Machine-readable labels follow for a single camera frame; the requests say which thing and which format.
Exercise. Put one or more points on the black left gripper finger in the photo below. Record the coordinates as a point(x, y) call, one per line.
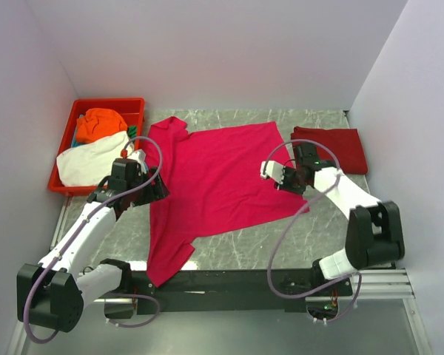
point(143, 196)
point(160, 190)

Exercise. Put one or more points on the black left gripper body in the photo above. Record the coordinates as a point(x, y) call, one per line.
point(140, 178)

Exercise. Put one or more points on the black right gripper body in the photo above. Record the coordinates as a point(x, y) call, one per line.
point(292, 181)

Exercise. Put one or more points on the bright pink t-shirt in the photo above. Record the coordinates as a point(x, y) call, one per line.
point(214, 184)

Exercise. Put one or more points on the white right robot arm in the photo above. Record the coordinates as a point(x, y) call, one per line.
point(374, 234)

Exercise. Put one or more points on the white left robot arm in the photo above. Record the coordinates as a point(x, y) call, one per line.
point(52, 293)

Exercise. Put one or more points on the white t-shirt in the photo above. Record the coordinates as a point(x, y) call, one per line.
point(88, 164)

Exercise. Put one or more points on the green t-shirt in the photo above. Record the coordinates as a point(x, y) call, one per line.
point(132, 131)

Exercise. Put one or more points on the orange t-shirt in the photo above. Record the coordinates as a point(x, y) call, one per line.
point(98, 123)

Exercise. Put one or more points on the light blue t-shirt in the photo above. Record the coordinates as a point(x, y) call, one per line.
point(75, 143)

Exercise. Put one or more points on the folded dark red t-shirt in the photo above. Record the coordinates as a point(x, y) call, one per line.
point(344, 143)

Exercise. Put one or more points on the red plastic bin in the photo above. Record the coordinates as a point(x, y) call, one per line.
point(132, 111)

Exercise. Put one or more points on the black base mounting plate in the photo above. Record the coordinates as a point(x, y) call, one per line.
point(119, 309)

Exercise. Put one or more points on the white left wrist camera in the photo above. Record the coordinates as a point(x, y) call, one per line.
point(138, 155)

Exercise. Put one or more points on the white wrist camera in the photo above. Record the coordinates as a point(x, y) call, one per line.
point(271, 169)
point(138, 155)

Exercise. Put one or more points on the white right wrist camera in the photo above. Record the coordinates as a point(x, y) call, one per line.
point(271, 169)

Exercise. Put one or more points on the aluminium extrusion rail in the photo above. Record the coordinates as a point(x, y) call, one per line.
point(377, 283)

